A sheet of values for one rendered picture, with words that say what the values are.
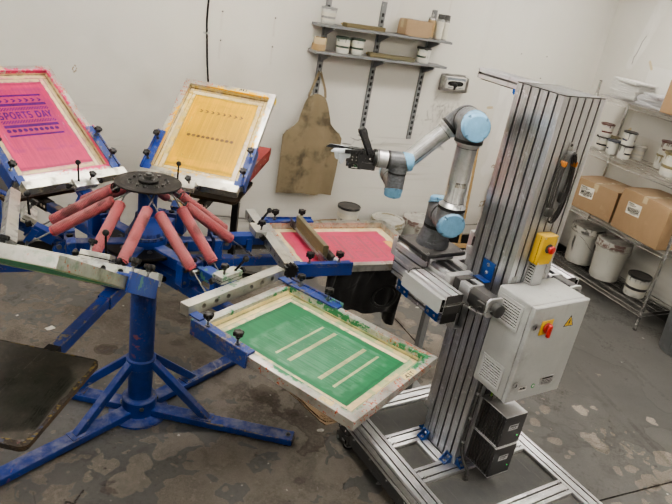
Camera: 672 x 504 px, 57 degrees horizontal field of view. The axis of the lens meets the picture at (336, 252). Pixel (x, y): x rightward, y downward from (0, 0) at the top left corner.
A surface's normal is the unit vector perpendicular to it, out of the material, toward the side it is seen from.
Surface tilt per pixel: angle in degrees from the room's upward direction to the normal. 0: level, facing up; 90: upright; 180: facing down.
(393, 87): 90
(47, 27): 90
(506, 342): 90
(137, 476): 0
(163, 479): 0
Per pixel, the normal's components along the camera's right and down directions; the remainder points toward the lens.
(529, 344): 0.50, 0.42
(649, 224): -0.93, 0.01
